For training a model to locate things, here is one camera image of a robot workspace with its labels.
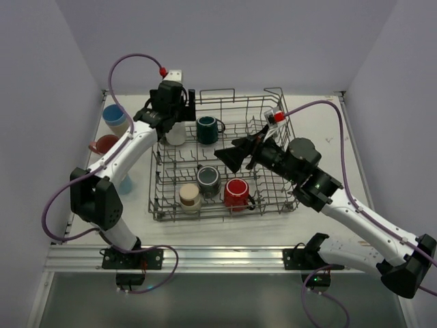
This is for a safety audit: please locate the white faceted ceramic mug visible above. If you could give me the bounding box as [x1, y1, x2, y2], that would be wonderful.
[165, 122, 186, 146]

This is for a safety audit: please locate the blue plastic tumbler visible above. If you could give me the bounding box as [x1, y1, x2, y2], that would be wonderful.
[102, 104, 126, 126]

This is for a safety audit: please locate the beige plastic tumbler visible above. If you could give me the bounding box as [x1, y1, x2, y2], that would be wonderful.
[109, 120, 130, 138]

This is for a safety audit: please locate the pink ghost pattern mug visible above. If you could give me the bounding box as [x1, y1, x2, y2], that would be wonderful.
[88, 135, 119, 155]

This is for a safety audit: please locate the light blue faceted mug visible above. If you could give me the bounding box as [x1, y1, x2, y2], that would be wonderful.
[117, 174, 134, 195]

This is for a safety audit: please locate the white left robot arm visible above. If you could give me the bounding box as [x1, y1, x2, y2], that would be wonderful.
[70, 80, 196, 253]

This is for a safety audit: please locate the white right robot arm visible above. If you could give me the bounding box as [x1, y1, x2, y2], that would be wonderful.
[214, 135, 436, 299]

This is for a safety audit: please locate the dark green mug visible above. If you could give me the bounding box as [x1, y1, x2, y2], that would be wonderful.
[196, 116, 225, 145]

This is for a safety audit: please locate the dark grey mug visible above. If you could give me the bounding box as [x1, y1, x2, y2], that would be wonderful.
[196, 165, 221, 199]

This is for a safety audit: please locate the red mug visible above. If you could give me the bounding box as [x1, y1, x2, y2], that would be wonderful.
[224, 178, 255, 212]

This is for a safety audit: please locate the cream and brown mug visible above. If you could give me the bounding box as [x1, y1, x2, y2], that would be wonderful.
[179, 183, 201, 214]

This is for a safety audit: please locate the right black controller box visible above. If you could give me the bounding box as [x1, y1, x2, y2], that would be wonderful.
[301, 271, 331, 292]

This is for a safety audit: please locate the black controller box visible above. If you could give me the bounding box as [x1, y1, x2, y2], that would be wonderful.
[301, 271, 331, 292]
[115, 273, 145, 290]

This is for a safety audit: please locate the left black controller box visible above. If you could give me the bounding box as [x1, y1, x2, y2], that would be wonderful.
[115, 273, 145, 290]

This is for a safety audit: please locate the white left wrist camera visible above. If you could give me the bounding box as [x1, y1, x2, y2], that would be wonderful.
[163, 70, 183, 83]

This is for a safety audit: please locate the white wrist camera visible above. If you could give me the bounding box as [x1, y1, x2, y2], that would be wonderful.
[264, 107, 285, 140]
[163, 70, 183, 83]

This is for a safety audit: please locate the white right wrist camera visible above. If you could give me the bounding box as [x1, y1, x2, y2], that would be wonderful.
[264, 107, 285, 140]

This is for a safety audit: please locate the grey wire dish rack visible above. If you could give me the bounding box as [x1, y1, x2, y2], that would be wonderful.
[148, 87, 303, 223]

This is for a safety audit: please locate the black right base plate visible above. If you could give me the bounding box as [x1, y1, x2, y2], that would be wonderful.
[282, 242, 319, 271]

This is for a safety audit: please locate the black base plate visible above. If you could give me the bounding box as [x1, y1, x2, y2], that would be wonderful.
[282, 242, 319, 271]
[99, 247, 163, 270]

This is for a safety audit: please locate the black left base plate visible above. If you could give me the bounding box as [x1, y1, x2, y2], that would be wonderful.
[99, 247, 163, 270]

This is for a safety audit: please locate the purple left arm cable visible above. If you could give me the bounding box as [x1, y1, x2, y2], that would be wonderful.
[41, 53, 179, 295]

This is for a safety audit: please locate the aluminium mounting rail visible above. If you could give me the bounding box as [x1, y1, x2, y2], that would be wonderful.
[44, 244, 359, 273]

